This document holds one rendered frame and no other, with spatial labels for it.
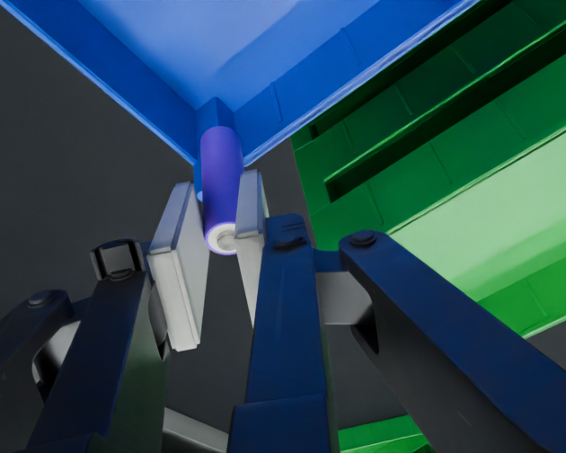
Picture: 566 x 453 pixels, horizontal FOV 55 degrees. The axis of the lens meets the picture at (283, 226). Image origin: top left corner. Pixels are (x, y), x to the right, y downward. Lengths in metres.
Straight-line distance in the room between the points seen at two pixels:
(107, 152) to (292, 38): 0.48
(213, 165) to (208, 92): 0.11
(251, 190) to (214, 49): 0.16
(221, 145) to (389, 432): 1.28
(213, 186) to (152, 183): 0.58
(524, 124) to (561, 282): 0.20
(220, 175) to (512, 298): 0.36
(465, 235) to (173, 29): 0.28
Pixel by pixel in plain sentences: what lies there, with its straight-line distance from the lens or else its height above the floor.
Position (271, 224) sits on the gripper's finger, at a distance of 0.16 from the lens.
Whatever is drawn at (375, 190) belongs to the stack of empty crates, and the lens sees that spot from 0.38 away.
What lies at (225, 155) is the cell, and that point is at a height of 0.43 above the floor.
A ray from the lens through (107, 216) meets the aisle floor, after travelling 0.84.
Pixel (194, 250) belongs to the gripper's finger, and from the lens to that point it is 0.17.
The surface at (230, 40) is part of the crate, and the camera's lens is 0.32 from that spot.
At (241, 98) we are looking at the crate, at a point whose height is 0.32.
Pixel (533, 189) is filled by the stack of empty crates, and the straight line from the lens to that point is 0.45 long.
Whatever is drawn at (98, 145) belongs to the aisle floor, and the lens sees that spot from 0.76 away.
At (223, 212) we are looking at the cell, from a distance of 0.20.
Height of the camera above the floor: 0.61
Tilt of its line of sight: 45 degrees down
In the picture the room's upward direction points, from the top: 169 degrees clockwise
